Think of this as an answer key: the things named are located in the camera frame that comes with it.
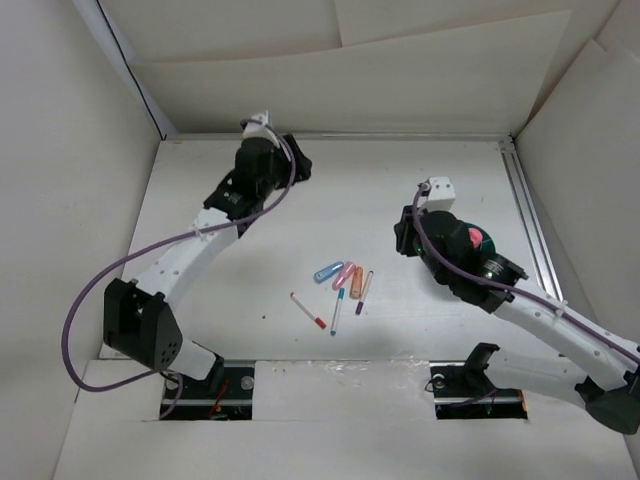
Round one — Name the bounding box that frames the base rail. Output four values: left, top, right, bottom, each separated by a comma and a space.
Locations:
424, 361, 528, 420
159, 361, 256, 421

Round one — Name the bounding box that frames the orange correction tape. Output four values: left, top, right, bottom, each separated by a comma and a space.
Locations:
349, 266, 364, 300

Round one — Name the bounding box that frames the aluminium side rail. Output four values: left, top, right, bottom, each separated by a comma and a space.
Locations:
498, 135, 565, 300

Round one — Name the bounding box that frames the purple cap pen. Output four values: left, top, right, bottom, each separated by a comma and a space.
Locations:
355, 270, 374, 316

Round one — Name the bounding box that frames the left base rail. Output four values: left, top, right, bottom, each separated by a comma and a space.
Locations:
159, 361, 256, 421

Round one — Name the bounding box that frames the blue cap pen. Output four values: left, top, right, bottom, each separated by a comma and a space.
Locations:
330, 287, 345, 337

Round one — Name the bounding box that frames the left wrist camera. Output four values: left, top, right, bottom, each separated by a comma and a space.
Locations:
241, 110, 278, 146

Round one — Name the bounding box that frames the pink correction tape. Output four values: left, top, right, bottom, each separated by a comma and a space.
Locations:
332, 261, 356, 291

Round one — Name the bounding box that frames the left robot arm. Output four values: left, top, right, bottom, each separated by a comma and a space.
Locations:
103, 134, 312, 397

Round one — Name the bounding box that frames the teal round organizer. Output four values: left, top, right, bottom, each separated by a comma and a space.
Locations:
461, 222, 496, 264

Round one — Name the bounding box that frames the purple cable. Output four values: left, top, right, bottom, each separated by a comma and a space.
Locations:
60, 117, 301, 421
412, 183, 640, 366

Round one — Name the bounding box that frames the blue correction tape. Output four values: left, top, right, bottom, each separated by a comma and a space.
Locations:
313, 261, 344, 284

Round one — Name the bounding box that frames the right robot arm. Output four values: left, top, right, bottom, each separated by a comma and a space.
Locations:
394, 205, 639, 435

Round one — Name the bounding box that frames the red cap pen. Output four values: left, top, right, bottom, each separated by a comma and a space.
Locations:
290, 292, 327, 329

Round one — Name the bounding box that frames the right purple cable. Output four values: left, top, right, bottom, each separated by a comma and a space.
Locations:
412, 183, 640, 366

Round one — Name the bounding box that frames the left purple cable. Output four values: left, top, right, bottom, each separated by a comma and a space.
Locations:
60, 117, 301, 421

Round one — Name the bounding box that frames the right base rail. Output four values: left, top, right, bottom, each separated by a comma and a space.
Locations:
424, 361, 528, 420

